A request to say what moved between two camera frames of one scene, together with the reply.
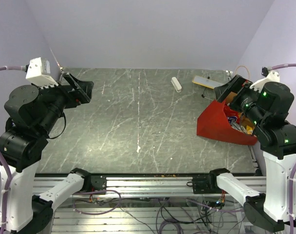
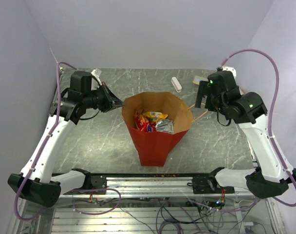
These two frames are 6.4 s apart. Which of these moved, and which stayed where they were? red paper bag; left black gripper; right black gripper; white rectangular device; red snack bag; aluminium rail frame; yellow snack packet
Moved: red paper bag; left black gripper; yellow snack packet; right black gripper; red snack bag
Stayed: white rectangular device; aluminium rail frame
